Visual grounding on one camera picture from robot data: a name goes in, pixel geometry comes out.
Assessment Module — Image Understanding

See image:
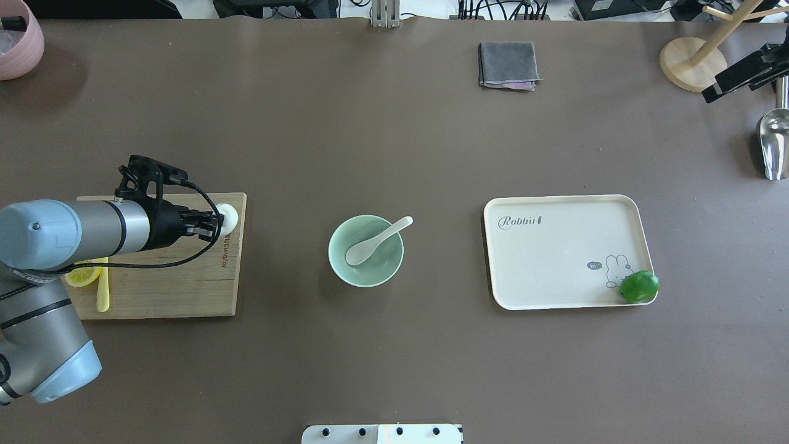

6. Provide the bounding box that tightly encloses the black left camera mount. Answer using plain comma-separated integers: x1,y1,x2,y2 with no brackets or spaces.
115,155,188,203

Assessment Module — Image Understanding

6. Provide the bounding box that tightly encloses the metal ice scoop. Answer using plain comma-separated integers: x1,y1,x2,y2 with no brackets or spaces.
758,76,788,181

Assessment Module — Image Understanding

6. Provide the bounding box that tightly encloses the pink bowl with ice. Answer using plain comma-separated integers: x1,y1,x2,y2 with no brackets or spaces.
1,1,45,81

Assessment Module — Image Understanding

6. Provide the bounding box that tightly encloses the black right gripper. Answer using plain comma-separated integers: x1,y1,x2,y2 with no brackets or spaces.
702,42,788,104

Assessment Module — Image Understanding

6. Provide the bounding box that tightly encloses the cream rectangular tray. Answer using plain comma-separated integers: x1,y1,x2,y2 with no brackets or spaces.
483,194,654,310

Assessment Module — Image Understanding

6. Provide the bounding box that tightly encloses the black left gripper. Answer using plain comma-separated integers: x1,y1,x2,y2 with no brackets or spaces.
147,199,223,250

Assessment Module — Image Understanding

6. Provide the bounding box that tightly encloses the green lime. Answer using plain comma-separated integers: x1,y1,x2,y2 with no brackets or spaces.
619,270,660,303

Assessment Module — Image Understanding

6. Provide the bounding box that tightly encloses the mint green bowl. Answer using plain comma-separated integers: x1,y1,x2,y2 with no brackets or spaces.
328,215,412,289

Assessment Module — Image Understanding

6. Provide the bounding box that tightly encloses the wooden cutting board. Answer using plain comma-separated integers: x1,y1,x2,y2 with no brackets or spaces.
65,193,247,319

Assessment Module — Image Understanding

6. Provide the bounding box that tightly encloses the folded grey cloth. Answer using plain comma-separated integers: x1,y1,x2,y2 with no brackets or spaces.
477,41,543,92

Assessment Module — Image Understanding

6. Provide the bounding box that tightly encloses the steel muddler black tip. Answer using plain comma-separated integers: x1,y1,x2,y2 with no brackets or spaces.
0,16,28,33

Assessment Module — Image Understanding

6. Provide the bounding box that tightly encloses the yellow plastic knife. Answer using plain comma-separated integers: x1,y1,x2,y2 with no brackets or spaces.
96,266,111,313

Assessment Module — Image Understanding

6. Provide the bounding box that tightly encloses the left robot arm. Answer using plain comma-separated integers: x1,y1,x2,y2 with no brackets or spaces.
1,197,237,406

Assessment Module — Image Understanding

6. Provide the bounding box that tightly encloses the white ceramic spoon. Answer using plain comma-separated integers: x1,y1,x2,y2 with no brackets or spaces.
345,216,414,266

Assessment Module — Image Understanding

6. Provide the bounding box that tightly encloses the wooden mug tree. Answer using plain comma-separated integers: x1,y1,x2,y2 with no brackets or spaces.
659,1,788,93

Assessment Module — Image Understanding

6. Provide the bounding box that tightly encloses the lemon slice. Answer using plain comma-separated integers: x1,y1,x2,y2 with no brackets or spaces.
63,266,102,289

